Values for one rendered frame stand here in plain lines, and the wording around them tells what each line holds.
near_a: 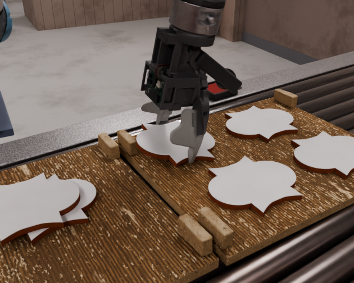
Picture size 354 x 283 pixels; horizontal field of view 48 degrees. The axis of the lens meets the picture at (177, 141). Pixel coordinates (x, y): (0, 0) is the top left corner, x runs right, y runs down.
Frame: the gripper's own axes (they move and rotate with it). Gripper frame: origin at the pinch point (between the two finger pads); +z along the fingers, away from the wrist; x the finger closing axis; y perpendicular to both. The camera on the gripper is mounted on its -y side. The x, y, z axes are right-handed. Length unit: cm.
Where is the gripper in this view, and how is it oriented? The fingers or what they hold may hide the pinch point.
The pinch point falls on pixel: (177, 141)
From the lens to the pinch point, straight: 70.7
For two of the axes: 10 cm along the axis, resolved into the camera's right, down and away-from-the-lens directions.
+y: -8.5, 1.0, -5.2
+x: 4.9, 5.2, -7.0
